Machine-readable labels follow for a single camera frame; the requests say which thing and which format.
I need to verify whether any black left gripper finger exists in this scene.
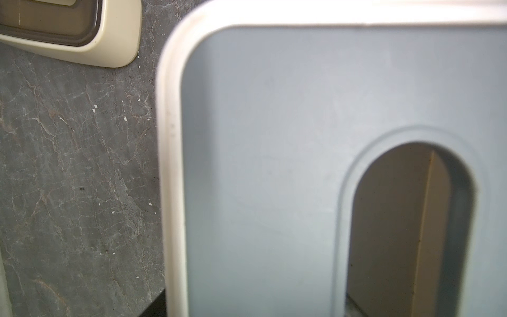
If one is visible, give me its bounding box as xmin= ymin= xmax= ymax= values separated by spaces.
xmin=139 ymin=289 xmax=166 ymax=317

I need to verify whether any grey lid tissue box back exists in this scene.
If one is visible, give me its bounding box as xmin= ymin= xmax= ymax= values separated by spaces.
xmin=156 ymin=1 xmax=506 ymax=316

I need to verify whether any brown lid tissue box back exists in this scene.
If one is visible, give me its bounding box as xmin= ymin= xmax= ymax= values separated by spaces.
xmin=1 ymin=0 xmax=143 ymax=68

